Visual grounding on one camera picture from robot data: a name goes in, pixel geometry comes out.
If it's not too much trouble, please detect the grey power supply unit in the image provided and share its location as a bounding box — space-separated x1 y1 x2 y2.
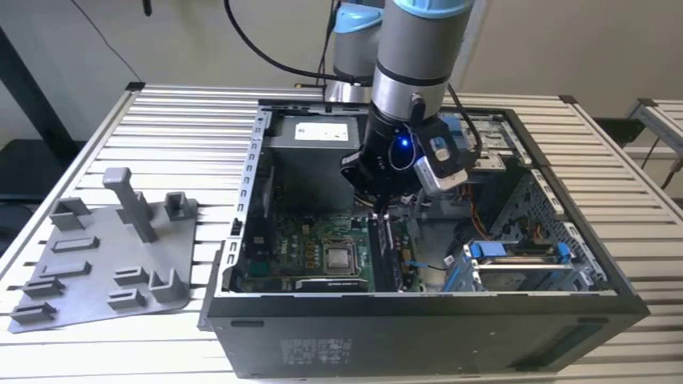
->
264 114 369 213

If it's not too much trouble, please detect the blue plastic drive carrier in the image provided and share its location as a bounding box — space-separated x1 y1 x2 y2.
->
437 114 468 139

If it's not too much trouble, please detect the green motherboard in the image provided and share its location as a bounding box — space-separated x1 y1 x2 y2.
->
233 211 428 293

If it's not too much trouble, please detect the silver CPU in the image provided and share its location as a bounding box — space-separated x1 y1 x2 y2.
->
325 247 356 270

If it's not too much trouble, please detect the hard disk in blue carrier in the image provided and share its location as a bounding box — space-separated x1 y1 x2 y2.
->
463 241 577 292

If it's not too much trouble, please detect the black graphics card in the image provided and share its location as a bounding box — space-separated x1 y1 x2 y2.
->
290 277 373 294

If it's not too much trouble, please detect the black PC case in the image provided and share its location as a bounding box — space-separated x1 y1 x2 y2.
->
197 98 651 379

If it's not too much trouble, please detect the black box behind table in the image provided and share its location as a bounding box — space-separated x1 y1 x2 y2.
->
592 117 648 150

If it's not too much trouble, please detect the metal slat side table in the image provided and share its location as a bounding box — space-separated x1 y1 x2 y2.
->
621 98 683 161

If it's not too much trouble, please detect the grey plastic parts rack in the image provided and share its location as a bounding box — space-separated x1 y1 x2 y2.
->
8 166 201 335

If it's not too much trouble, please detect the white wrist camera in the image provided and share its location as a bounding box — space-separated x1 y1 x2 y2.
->
409 118 473 198

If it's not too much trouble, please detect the thick black camera cable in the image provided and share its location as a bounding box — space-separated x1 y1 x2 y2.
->
221 0 487 157

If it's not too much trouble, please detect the wire with blue connector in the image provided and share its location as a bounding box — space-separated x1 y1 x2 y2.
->
402 258 455 273

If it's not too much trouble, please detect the white metal post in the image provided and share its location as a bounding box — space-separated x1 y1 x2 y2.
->
451 0 489 95

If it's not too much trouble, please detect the black desk frame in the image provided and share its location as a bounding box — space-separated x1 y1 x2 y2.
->
0 26 86 201

